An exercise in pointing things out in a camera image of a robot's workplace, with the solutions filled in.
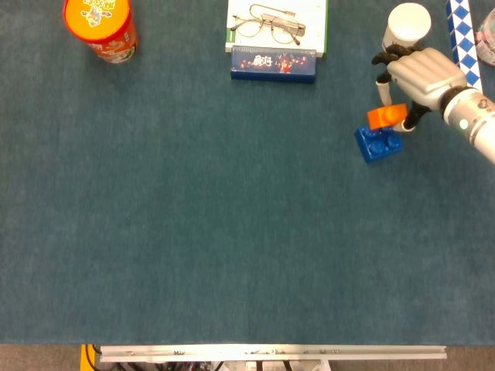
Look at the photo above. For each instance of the red instant noodle cup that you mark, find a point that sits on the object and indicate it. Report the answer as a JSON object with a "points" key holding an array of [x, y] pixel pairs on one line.
{"points": [[101, 23]]}

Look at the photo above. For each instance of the blue four-stud building block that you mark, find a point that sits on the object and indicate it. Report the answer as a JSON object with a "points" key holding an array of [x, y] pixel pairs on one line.
{"points": [[377, 148]]}

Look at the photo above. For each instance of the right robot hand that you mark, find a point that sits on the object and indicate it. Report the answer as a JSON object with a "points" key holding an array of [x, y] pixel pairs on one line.
{"points": [[423, 73]]}

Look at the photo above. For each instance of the teal felt table mat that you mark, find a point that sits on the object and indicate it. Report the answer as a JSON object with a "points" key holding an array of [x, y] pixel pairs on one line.
{"points": [[193, 193]]}

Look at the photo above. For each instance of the aluminium rail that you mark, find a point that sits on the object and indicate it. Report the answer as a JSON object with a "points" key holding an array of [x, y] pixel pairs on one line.
{"points": [[270, 352]]}

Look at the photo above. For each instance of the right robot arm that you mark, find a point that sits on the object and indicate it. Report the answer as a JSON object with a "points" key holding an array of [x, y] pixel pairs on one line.
{"points": [[473, 120]]}

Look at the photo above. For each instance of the white paper cup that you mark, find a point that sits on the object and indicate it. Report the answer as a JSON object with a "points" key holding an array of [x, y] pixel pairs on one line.
{"points": [[408, 23]]}

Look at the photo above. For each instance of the white green book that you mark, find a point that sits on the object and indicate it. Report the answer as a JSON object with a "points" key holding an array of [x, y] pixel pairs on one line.
{"points": [[315, 23]]}

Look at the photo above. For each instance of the yellow frame part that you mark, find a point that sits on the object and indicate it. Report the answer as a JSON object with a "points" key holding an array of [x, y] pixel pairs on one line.
{"points": [[83, 357]]}

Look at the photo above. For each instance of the metal frame eyeglasses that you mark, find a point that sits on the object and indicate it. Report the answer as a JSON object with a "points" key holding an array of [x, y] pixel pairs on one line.
{"points": [[276, 26]]}

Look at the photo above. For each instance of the blue printed rectangular box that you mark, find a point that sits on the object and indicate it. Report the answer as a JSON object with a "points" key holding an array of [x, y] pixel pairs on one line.
{"points": [[272, 69]]}

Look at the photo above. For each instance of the blue white snake puzzle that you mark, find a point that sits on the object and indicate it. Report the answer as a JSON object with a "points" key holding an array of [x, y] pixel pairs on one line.
{"points": [[462, 35]]}

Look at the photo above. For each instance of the orange one-stud building block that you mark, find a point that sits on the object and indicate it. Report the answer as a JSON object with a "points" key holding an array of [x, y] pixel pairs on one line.
{"points": [[384, 116]]}

